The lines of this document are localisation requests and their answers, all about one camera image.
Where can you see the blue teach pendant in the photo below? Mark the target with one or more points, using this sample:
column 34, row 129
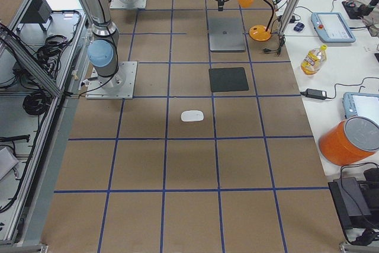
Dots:
column 361, row 104
column 331, row 27

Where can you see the blue teach pendant lower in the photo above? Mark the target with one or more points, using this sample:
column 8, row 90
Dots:
column 361, row 104

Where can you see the black box bottom right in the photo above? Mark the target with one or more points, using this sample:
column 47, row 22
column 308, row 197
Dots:
column 356, row 204

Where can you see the orange cylindrical container grey lid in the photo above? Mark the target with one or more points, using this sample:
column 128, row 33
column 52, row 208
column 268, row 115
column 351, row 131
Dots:
column 352, row 140

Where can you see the yellow drink bottle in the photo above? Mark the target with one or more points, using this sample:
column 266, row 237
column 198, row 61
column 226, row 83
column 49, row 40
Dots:
column 314, row 60

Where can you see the orange desk lamp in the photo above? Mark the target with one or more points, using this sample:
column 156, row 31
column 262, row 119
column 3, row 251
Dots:
column 259, row 32

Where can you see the black mousepad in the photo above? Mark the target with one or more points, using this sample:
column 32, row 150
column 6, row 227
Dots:
column 228, row 79

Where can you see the black monitor on floor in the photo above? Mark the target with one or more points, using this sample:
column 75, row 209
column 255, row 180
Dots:
column 39, row 12

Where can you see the blue teach pendant upper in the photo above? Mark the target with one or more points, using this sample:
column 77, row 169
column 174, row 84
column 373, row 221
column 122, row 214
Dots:
column 331, row 27

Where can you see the black power adapter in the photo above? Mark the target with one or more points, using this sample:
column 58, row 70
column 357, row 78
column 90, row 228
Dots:
column 314, row 94

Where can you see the blue small device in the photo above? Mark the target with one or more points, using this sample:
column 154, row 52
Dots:
column 299, row 27

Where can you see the white computer mouse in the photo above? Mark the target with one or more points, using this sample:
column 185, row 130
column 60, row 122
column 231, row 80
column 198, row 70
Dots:
column 192, row 116

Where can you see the grey closed laptop notebook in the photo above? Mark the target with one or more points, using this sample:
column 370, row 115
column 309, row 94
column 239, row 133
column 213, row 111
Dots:
column 226, row 35

